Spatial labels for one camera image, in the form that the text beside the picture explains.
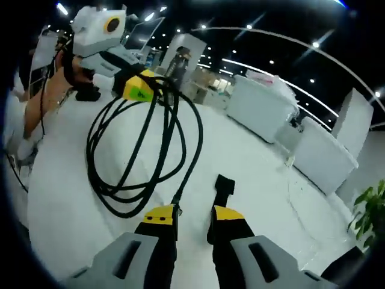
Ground black braided data cable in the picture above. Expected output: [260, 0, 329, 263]
[85, 68, 203, 218]

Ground white plastic storage bin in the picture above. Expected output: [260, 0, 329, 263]
[226, 73, 300, 145]
[292, 116, 360, 196]

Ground white plastic bags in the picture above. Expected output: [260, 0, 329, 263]
[245, 69, 299, 101]

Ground white desktop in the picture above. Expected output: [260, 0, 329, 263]
[25, 80, 371, 289]

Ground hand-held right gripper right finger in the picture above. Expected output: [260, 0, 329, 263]
[206, 205, 337, 289]

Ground green potted plant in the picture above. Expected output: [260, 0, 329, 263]
[346, 179, 385, 249]

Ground person's left hand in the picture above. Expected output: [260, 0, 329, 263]
[48, 58, 94, 95]

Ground black Velcro strap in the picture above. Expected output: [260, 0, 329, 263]
[211, 173, 236, 209]

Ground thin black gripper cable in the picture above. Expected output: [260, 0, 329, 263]
[38, 30, 76, 135]

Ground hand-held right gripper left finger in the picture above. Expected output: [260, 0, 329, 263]
[64, 204, 179, 289]

